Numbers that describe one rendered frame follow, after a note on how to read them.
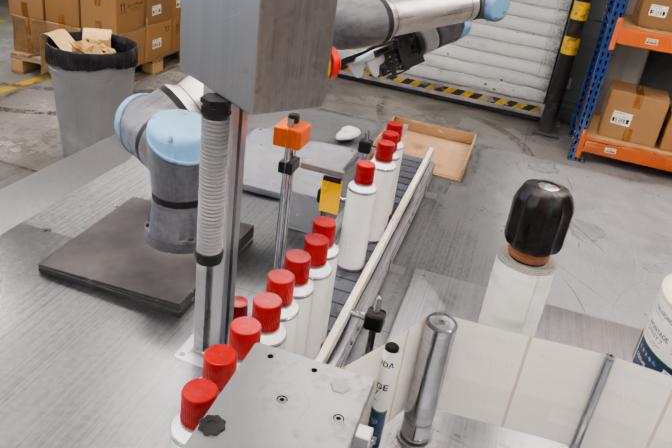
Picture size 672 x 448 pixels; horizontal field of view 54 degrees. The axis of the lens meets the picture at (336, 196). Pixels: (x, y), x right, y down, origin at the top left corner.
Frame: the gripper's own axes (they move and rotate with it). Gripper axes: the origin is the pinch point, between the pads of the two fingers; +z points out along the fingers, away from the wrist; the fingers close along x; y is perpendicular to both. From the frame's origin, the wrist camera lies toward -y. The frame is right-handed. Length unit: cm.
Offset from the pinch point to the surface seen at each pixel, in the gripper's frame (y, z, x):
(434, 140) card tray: 36, -33, 25
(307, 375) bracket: 10, 61, -92
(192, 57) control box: -16, 52, -64
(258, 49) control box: -15, 49, -77
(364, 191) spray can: 16, 27, -43
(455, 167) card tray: 39.5, -25.3, 6.8
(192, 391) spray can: 11, 69, -83
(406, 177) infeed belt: 30.8, -2.5, -5.7
